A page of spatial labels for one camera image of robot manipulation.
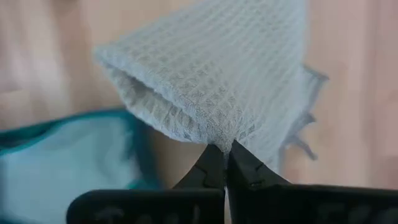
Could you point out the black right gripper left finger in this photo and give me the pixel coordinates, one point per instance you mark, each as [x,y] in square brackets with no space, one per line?
[155,207]

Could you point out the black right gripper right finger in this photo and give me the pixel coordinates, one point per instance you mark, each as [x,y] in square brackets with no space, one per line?
[295,205]

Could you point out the light blue microfiber towel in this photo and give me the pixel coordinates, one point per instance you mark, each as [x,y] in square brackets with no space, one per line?
[62,171]

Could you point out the white waffle microfiber towel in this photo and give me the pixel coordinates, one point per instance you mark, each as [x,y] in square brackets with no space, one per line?
[217,77]

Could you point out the teal plastic bin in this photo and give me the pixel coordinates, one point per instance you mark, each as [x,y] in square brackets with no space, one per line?
[144,155]

